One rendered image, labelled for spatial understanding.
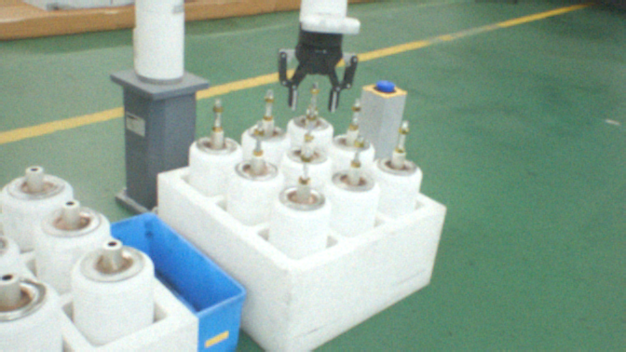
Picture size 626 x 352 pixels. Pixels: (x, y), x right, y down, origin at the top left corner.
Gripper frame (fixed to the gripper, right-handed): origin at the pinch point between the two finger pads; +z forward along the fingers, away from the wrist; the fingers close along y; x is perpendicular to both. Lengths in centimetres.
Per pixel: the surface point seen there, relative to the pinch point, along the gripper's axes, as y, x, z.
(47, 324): 37, 41, 12
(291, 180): 3.2, 3.3, 13.6
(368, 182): -8.8, 10.8, 10.0
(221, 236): 15.9, 11.4, 20.2
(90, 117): 47, -78, 36
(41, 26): 75, -164, 32
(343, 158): -7.7, -2.1, 11.7
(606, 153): -115, -60, 35
